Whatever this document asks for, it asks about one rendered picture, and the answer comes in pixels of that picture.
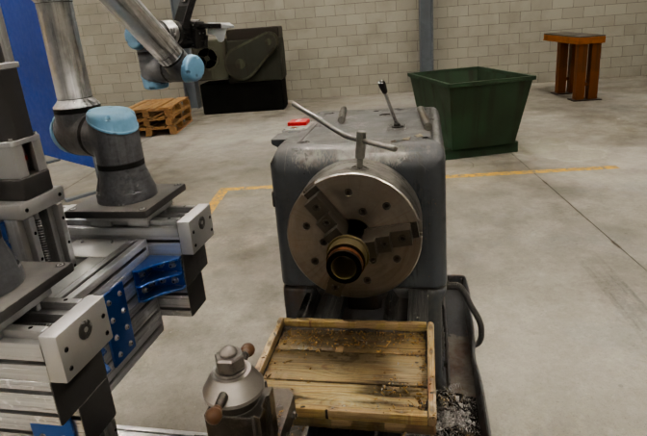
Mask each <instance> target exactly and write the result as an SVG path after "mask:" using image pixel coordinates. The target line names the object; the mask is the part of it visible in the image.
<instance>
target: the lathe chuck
mask: <svg viewBox="0 0 647 436"><path fill-rule="evenodd" d="M353 167H356V163H344V164H340V165H336V166H333V167H329V168H327V169H325V170H324V171H322V172H320V173H319V174H318V175H316V176H315V177H314V178H313V179H312V180H311V181H310V182H309V183H308V184H307V185H306V187H305V188H304V190H303V191H302V193H301V194H300V196H299V197H298V199H297V201H296V202H295V204H294V206H293V208H292V210H291V213H290V215H289V219H288V225H287V239H288V245H289V248H290V251H291V254H292V256H293V258H294V260H295V262H296V264H297V265H298V267H299V269H300V270H301V271H302V272H303V273H304V274H305V276H306V277H308V278H309V279H310V280H311V281H312V282H313V283H315V284H316V285H318V286H319V287H321V288H322V289H324V290H325V289H326V286H327V283H328V280H329V278H330V276H329V275H328V273H327V271H326V250H327V247H328V245H329V243H328V242H327V241H326V240H325V239H324V232H323V231H322V230H321V229H320V228H319V227H318V226H317V224H316V223H317V220H316V219H315V218H314V217H313V216H312V215H311V213H310V212H309V211H308V210H307V209H306V208H305V207H304V205H305V204H306V202H307V200H308V199H307V198H306V197H305V196H304V194H305V193H306V192H307V191H308V190H309V189H310V188H311V187H312V186H314V185H316V186H317V187H318V189H319V190H320V191H321V192H322V193H323V194H324V195H325V196H326V197H327V199H328V200H329V201H330V202H331V203H332V204H333V205H334V206H335V207H336V208H337V210H338V211H339V212H340V213H341V214H342V215H343V216H344V217H345V218H346V219H347V220H349V219H356V220H359V221H362V222H364V223H365V224H366V225H367V226H368V227H369V228H373V227H379V226H386V225H394V224H401V223H408V222H414V221H418V225H419V231H420V237H416V238H413V245H409V246H402V247H394V248H393V251H392V252H385V253H378V257H377V258H370V259H369V263H368V265H367V266H366V267H365V269H364V271H363V272H362V273H361V274H360V276H359V278H358V279H357V280H355V281H354V282H352V283H348V284H346V286H345V287H344V290H343V292H342V294H341V296H346V297H371V296H376V295H381V294H384V293H386V292H389V291H391V290H392V289H394V288H396V287H397V286H399V285H400V283H401V282H403V281H404V280H405V279H406V278H407V277H408V275H409V274H410V273H411V272H412V270H414V268H415V266H416V264H417V262H418V260H419V257H420V254H421V250H422V242H423V221H422V214H421V210H420V206H419V204H418V201H417V199H416V197H415V195H414V194H413V192H412V191H411V190H410V189H409V188H408V186H407V185H406V184H405V183H404V182H403V181H402V180H401V179H400V178H399V177H398V176H397V175H395V174H394V173H392V172H391V171H389V170H387V169H385V168H383V167H379V166H376V165H372V164H367V163H363V167H365V168H366V169H363V170H361V169H354V168H353Z"/></svg>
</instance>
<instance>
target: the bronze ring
mask: <svg viewBox="0 0 647 436"><path fill-rule="evenodd" d="M342 256H345V257H349V258H351V260H349V259H345V258H344V257H342ZM369 259H370V253H369V249H368V247H367V246H366V244H365V243H364V242H363V241H362V240H360V239H359V238H357V237H355V236H352V235H342V236H338V237H336V238H335V239H333V240H332V241H331V242H330V244H329V245H328V247H327V250H326V271H327V273H328V275H329V276H330V277H331V278H332V279H333V280H334V281H336V282H339V283H342V284H348V283H352V282H354V281H355V280H357V279H358V278H359V276H360V274H361V273H362V272H363V271H364V269H365V267H366V266H367V265H368V263H369Z"/></svg>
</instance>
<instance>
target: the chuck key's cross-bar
mask: <svg viewBox="0 0 647 436"><path fill-rule="evenodd" d="M292 106H293V107H295V108H297V109H298V110H300V111H301V112H303V113H305V114H306V115H308V116H310V117H312V118H313V119H315V120H316V121H318V122H319V123H320V124H322V125H323V126H325V127H327V128H328V129H330V130H331V131H333V132H335V133H336V134H338V135H339V136H341V137H343V138H344V139H347V140H350V141H356V136H352V135H349V134H346V133H345V132H343V131H342V130H340V129H338V128H337V127H335V126H333V125H332V124H330V123H329V122H327V121H325V120H324V119H322V118H320V117H319V116H317V115H315V114H313V113H312V112H310V111H308V110H307V109H305V108H304V107H302V106H300V105H299V104H298V103H296V102H295V101H294V102H292ZM362 142H363V143H365V144H368V145H371V146H375V147H379V148H383V149H387V150H391V151H397V149H398V148H397V147H396V146H394V145H391V144H387V143H383V142H379V141H372V140H368V139H364V140H363V141H362Z"/></svg>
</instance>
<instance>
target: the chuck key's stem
mask: <svg viewBox="0 0 647 436"><path fill-rule="evenodd" d="M366 133H367V132H366V131H363V130H358V131H357V132H356V146H355V158H356V159H357V162H356V168H358V169H362V168H363V159H364V158H365V148H366V144H365V143H363V142H362V141H363V140H364V139H366Z"/></svg>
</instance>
